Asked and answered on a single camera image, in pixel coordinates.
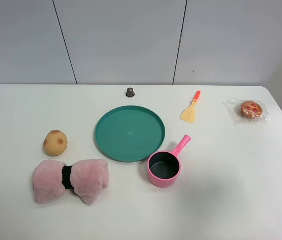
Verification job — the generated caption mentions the green round plate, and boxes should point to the green round plate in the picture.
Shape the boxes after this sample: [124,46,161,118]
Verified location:
[94,105,166,163]

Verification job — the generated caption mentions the pink toy saucepan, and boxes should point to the pink toy saucepan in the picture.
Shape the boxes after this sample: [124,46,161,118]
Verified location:
[147,135,192,188]

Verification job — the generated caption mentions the pink towel black band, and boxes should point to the pink towel black band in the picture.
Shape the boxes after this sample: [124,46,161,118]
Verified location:
[32,159,110,205]

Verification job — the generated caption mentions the small grey metal cap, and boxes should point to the small grey metal cap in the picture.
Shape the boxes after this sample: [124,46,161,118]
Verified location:
[126,87,135,98]

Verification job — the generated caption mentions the yellow toy spatula orange handle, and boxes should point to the yellow toy spatula orange handle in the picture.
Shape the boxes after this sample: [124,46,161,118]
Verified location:
[180,90,201,124]

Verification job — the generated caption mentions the toy potato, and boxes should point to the toy potato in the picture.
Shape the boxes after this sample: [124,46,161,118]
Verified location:
[43,130,68,157]

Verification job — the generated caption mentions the wrapped pastry in plastic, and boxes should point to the wrapped pastry in plastic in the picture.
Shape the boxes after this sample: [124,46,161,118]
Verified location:
[224,100,271,125]

